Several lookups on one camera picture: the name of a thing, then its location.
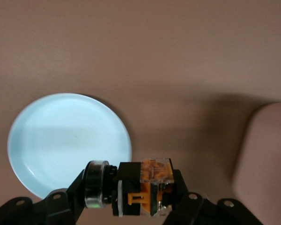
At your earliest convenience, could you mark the white lidded storage box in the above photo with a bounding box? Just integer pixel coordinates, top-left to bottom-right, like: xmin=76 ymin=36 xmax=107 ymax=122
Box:
xmin=231 ymin=102 xmax=281 ymax=225

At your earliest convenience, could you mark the light blue round plate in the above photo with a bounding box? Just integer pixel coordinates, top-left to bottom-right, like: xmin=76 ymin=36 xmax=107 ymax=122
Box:
xmin=7 ymin=93 xmax=133 ymax=200

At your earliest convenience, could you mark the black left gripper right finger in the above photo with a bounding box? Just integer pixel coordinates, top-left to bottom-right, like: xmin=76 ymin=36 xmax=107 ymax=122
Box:
xmin=163 ymin=169 xmax=269 ymax=225

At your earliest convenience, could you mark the brown table cover mat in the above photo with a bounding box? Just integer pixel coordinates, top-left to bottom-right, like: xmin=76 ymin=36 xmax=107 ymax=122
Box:
xmin=0 ymin=0 xmax=281 ymax=225

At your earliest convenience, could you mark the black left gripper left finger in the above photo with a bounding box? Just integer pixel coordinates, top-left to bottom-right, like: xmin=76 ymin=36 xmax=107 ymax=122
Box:
xmin=0 ymin=168 xmax=88 ymax=225

